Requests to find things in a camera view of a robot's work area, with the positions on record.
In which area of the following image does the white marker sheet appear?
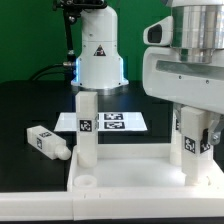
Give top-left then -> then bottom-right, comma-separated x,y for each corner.
54,112 -> 147,132

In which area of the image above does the white desk top tray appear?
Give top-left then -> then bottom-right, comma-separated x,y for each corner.
66,143 -> 224,192

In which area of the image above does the black cable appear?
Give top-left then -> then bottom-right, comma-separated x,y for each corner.
29,61 -> 77,82

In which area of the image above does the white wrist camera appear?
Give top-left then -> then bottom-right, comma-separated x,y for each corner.
143,16 -> 173,46

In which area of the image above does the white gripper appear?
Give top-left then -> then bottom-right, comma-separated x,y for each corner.
142,47 -> 224,146

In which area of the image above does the black camera stand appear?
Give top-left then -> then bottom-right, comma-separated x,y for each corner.
52,0 -> 107,62

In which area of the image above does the white L-shaped fence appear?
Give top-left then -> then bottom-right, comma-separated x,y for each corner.
0,165 -> 224,221

